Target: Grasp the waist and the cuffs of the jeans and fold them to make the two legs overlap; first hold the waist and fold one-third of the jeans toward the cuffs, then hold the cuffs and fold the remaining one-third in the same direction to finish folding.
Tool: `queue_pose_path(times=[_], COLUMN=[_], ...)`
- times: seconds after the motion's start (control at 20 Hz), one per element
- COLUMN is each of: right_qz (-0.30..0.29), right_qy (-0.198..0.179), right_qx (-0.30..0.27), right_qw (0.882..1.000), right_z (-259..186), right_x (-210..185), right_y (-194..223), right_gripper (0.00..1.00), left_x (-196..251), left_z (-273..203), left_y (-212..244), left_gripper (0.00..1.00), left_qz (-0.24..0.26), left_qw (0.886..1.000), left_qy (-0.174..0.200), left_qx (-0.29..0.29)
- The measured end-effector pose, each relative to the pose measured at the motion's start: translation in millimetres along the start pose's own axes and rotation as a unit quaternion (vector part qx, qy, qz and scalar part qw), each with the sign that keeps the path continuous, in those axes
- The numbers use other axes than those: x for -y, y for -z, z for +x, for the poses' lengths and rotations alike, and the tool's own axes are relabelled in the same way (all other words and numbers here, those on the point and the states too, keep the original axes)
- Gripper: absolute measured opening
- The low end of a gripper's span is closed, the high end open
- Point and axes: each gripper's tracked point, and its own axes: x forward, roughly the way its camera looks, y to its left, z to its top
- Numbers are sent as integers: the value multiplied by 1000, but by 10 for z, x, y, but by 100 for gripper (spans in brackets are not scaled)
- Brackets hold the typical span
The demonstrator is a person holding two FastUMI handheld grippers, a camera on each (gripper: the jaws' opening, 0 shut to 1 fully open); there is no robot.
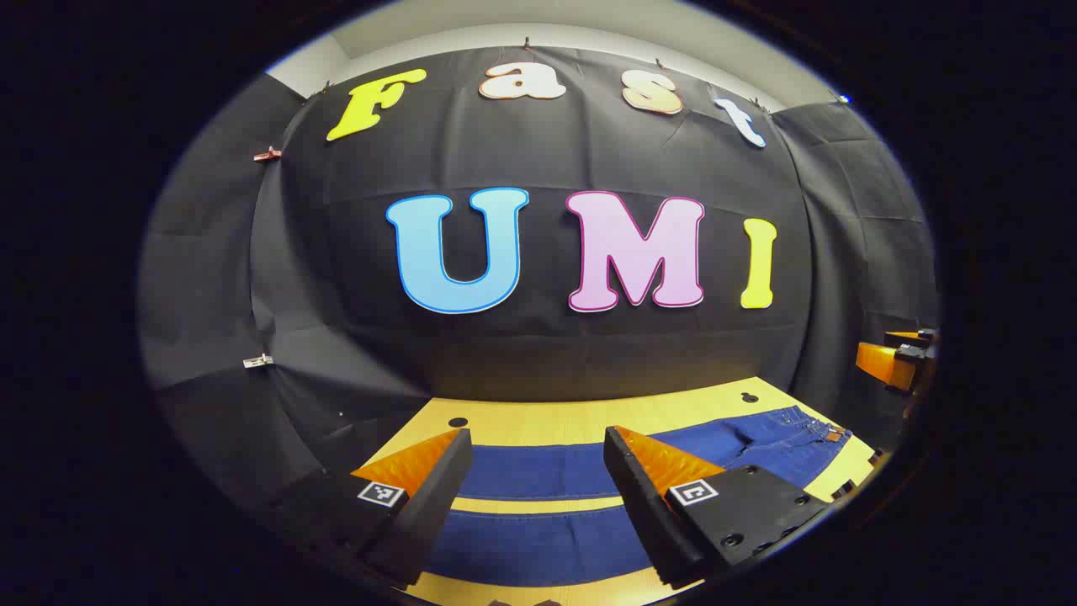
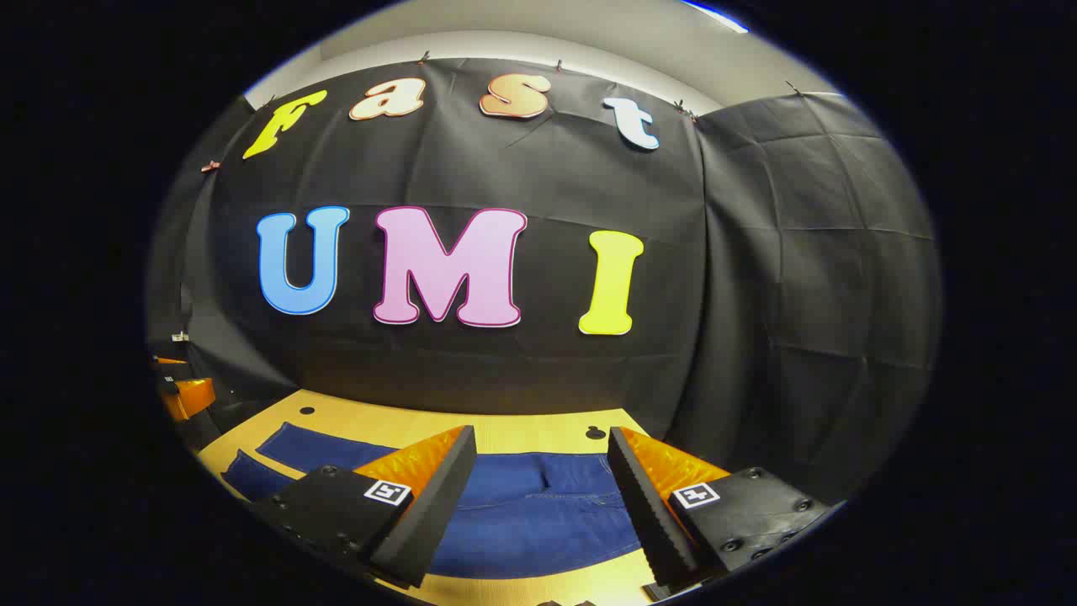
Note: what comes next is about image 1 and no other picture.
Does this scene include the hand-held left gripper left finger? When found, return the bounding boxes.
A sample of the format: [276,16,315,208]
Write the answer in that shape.
[269,428,474,587]

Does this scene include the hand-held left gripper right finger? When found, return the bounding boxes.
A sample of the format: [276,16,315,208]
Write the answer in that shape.
[602,425,834,587]

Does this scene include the blue jeans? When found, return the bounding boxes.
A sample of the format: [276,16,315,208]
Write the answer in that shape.
[425,406,852,587]

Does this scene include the black backdrop cloth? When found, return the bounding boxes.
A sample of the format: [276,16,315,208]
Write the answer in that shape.
[139,46,939,523]

